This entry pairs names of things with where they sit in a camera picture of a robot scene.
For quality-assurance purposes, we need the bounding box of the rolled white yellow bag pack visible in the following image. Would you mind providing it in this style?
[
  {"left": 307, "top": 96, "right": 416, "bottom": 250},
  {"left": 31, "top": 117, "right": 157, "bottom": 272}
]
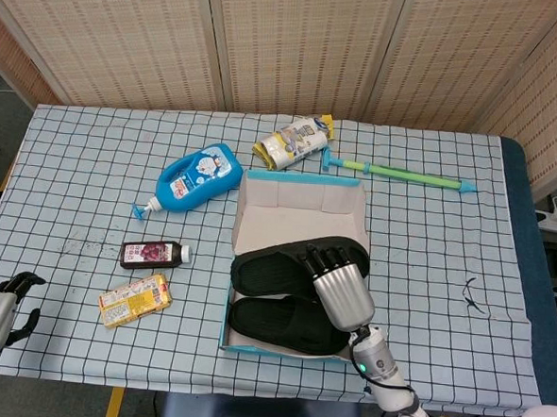
[{"left": 251, "top": 109, "right": 337, "bottom": 170}]

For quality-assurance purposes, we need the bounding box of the blue detergent pump bottle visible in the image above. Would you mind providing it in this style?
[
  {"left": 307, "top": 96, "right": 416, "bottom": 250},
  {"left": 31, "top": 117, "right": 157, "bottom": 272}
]
[{"left": 130, "top": 138, "right": 245, "bottom": 226}]

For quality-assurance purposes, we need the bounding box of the yellow snack package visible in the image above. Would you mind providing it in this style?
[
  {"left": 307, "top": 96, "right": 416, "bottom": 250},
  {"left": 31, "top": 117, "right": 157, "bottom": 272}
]
[{"left": 96, "top": 270, "right": 175, "bottom": 333}]

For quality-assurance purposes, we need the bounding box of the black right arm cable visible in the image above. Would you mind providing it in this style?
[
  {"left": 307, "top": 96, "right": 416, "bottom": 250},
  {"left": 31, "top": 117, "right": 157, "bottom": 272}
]
[{"left": 346, "top": 329, "right": 418, "bottom": 395}]

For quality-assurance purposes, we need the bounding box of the checkered light blue tablecloth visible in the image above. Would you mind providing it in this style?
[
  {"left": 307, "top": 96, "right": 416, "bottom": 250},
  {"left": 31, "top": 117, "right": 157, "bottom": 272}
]
[{"left": 0, "top": 98, "right": 557, "bottom": 416}]

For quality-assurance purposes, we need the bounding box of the dark juice bottle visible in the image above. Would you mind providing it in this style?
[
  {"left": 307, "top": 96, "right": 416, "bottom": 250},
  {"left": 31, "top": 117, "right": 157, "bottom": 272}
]
[{"left": 118, "top": 237, "right": 194, "bottom": 274}]

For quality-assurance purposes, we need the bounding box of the blue cardboard shoe box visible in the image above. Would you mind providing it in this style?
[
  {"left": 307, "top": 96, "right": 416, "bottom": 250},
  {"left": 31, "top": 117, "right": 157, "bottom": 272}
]
[{"left": 216, "top": 167, "right": 375, "bottom": 364}]

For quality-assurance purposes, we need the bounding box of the dark blue table pad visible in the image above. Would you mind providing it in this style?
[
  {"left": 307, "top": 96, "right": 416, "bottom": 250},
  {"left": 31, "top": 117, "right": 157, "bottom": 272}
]
[{"left": 482, "top": 136, "right": 557, "bottom": 415}]

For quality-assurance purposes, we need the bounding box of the green blue water pump toy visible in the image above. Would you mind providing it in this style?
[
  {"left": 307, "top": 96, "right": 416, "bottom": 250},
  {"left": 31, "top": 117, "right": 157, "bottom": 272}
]
[{"left": 318, "top": 144, "right": 481, "bottom": 196}]

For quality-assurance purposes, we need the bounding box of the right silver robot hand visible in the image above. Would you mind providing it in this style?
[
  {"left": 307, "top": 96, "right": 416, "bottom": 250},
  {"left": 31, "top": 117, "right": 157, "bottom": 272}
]
[{"left": 296, "top": 242, "right": 380, "bottom": 333}]

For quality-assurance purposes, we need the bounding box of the black slipper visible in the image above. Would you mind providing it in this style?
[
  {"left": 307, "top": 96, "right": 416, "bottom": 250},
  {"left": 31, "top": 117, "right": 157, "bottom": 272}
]
[
  {"left": 228, "top": 230, "right": 373, "bottom": 303},
  {"left": 226, "top": 292, "right": 351, "bottom": 359}
]

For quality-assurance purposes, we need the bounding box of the woven folding screen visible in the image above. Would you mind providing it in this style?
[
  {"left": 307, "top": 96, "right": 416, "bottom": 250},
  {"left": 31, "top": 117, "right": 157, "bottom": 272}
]
[{"left": 0, "top": 0, "right": 557, "bottom": 203}]

